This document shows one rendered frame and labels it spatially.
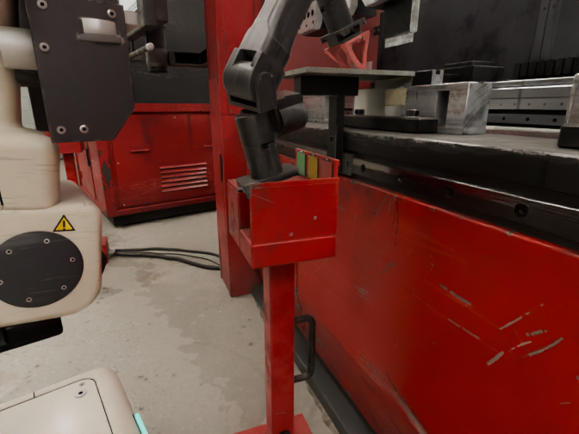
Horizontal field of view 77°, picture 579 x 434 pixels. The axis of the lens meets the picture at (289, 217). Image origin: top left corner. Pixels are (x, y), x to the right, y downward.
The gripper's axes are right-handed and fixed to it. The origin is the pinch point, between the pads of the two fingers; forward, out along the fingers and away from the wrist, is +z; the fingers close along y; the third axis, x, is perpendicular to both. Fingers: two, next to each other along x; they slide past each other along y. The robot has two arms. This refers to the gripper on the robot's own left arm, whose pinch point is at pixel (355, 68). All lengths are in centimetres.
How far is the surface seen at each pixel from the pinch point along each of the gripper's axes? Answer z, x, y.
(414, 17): -4.1, -14.5, -5.2
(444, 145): 11.1, 9.6, -33.2
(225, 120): 7, 18, 85
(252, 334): 84, 58, 51
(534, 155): 11.2, 9.5, -47.7
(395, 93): 8.6, -4.6, -4.9
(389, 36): -2.1, -12.7, 2.0
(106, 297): 56, 111, 109
